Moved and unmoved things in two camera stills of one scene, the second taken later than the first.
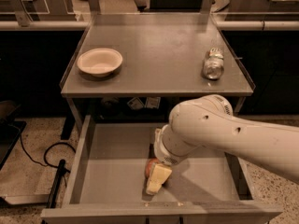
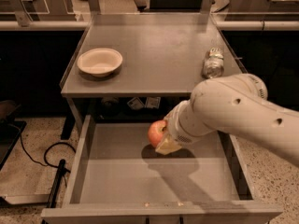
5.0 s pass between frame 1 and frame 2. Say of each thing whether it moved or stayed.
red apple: moved
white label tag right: stayed
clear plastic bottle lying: stayed
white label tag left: stayed
